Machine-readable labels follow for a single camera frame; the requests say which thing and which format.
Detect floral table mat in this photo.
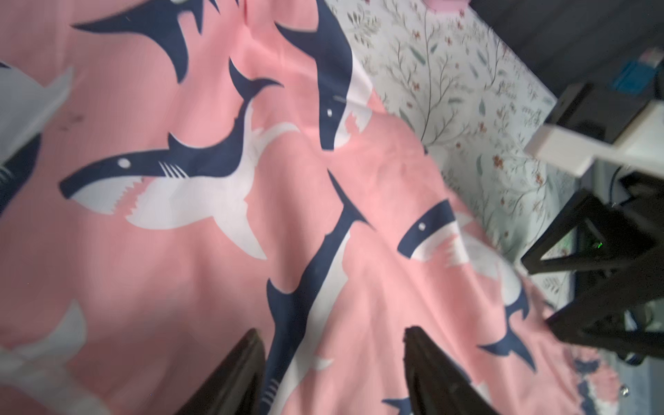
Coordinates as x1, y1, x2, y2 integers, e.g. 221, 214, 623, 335
323, 0, 664, 415

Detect pink transparent box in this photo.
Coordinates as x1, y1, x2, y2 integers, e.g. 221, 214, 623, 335
423, 0, 470, 14

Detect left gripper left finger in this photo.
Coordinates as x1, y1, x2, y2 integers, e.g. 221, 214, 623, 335
176, 329, 266, 415

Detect pink shark print shorts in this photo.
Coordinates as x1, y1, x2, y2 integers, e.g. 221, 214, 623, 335
1, 1, 620, 414

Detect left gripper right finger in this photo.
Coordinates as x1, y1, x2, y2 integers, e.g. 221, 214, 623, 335
404, 326, 497, 415

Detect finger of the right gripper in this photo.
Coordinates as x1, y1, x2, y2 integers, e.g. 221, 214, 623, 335
546, 253, 663, 358
522, 190, 654, 275

